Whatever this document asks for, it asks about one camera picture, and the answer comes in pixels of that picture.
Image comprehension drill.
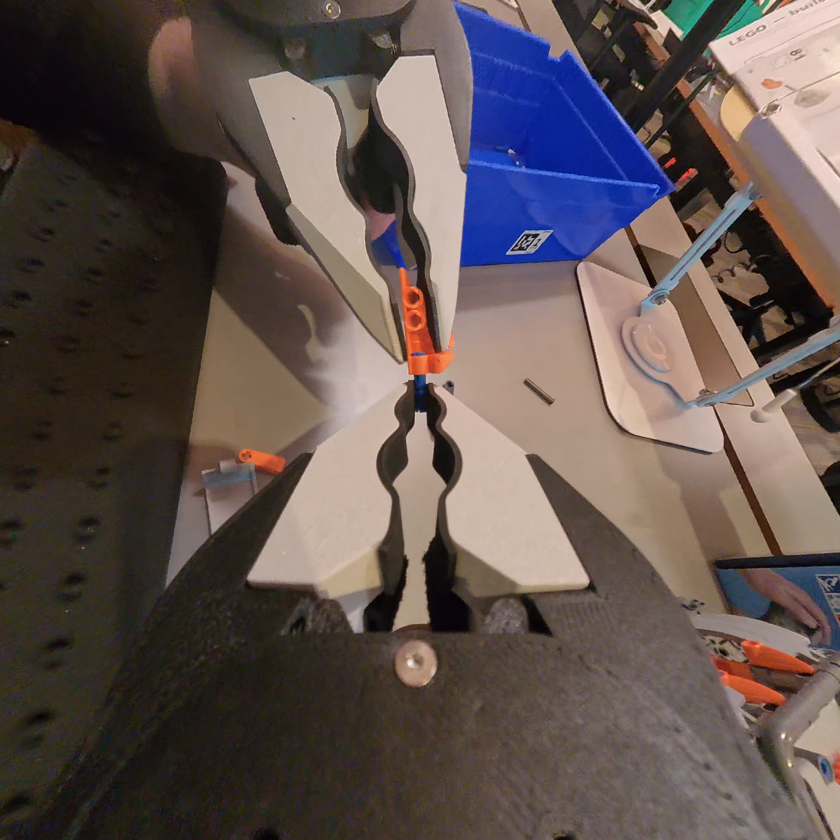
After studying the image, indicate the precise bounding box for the orange angled toy beam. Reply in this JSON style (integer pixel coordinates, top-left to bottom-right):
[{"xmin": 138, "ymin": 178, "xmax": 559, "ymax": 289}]
[{"xmin": 398, "ymin": 268, "xmax": 455, "ymax": 376}]

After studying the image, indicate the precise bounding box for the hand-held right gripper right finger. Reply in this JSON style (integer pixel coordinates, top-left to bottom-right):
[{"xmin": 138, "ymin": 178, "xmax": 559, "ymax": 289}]
[{"xmin": 427, "ymin": 386, "xmax": 590, "ymax": 598}]

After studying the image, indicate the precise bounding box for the blue storage bin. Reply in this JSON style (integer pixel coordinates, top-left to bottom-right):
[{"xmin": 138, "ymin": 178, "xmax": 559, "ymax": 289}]
[{"xmin": 453, "ymin": 0, "xmax": 676, "ymax": 268}]

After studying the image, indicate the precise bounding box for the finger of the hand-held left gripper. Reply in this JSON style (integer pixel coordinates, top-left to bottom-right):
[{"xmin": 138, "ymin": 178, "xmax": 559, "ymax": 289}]
[
  {"xmin": 371, "ymin": 56, "xmax": 467, "ymax": 355},
  {"xmin": 249, "ymin": 72, "xmax": 406, "ymax": 365}
]

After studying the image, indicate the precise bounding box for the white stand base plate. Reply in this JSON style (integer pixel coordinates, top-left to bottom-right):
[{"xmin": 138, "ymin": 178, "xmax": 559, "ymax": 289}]
[{"xmin": 576, "ymin": 259, "xmax": 756, "ymax": 455}]

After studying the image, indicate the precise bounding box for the printed instruction sheet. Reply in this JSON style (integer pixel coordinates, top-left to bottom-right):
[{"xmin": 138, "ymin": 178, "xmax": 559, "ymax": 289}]
[{"xmin": 709, "ymin": 0, "xmax": 840, "ymax": 93}]

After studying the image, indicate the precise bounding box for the grey and orange toy robot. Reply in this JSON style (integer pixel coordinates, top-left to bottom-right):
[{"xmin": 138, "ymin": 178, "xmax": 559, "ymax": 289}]
[{"xmin": 689, "ymin": 613, "xmax": 840, "ymax": 808}]

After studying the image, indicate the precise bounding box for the person's left hand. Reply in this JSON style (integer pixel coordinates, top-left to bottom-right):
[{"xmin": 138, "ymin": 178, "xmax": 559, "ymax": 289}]
[{"xmin": 150, "ymin": 16, "xmax": 231, "ymax": 155}]

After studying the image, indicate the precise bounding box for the blue robot kit box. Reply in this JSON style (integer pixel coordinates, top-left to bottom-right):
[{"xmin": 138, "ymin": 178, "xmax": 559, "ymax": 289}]
[{"xmin": 712, "ymin": 554, "xmax": 840, "ymax": 651}]

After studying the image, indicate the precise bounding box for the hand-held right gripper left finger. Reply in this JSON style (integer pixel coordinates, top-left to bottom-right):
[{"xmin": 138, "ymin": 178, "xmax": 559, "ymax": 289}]
[{"xmin": 248, "ymin": 387, "xmax": 411, "ymax": 599}]

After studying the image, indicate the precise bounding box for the black metal pole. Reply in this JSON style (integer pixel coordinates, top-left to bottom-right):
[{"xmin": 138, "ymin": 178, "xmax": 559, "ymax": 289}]
[{"xmin": 630, "ymin": 0, "xmax": 742, "ymax": 132}]

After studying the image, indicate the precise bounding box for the person's left forearm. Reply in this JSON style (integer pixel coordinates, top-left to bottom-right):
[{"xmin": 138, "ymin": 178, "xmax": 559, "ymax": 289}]
[{"xmin": 0, "ymin": 0, "xmax": 172, "ymax": 152}]

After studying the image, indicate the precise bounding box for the white holder panel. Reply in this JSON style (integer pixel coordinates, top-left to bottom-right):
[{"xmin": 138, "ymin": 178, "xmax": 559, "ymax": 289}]
[{"xmin": 740, "ymin": 98, "xmax": 840, "ymax": 204}]

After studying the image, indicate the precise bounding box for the grey flat toy panel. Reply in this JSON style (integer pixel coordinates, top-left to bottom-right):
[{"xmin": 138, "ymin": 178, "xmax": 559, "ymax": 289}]
[{"xmin": 200, "ymin": 459, "xmax": 257, "ymax": 532}]

